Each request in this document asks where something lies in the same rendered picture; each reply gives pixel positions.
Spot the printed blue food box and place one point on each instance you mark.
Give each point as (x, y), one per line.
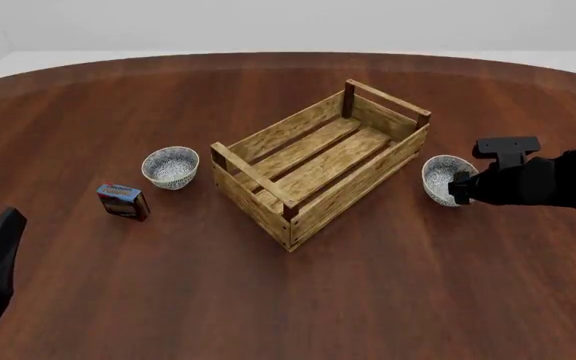
(120, 202)

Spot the patterned blue white bowl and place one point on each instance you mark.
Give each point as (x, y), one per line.
(170, 168)
(437, 180)

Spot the wooden slat tray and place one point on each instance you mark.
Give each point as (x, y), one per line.
(318, 165)

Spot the small black plate on stalk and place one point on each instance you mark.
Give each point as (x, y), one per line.
(508, 144)

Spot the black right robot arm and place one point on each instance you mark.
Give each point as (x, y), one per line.
(538, 183)

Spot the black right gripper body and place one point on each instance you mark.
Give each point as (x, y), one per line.
(459, 189)

